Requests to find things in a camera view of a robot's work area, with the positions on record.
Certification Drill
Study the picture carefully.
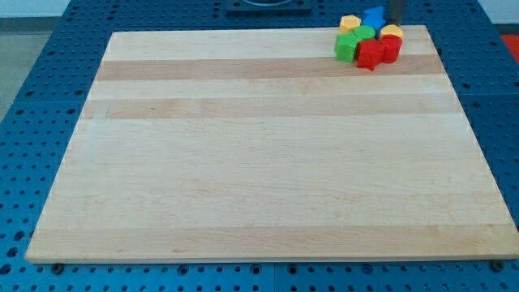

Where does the dark grey cylindrical end effector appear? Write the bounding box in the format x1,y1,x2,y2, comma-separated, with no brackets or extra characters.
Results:
384,0,407,26

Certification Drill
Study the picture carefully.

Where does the yellow cylinder block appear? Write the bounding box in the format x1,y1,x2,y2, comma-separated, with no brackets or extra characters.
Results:
380,24,404,39

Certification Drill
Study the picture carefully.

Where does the blue star block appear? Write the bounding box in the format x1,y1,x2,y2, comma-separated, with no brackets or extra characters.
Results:
362,6,386,32

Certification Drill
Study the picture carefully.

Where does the red cylinder block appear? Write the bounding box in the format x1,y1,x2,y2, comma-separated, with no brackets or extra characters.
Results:
380,35,403,63

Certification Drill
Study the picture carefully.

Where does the green cylinder block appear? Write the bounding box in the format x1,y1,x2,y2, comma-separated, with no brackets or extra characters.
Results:
354,25,376,41

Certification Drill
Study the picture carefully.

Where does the yellow hexagon block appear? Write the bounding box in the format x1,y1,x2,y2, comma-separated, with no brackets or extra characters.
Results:
338,15,362,34

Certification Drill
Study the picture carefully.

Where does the red star block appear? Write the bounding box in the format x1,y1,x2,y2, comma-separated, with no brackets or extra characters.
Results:
357,39,384,71

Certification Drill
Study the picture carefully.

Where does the green cube block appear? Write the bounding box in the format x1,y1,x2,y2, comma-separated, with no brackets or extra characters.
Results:
335,32,360,63

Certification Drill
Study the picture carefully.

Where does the large wooden board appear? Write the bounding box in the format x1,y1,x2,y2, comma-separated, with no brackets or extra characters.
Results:
26,25,518,264

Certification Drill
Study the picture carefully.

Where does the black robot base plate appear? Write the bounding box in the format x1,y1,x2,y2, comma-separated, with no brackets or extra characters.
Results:
225,0,312,15

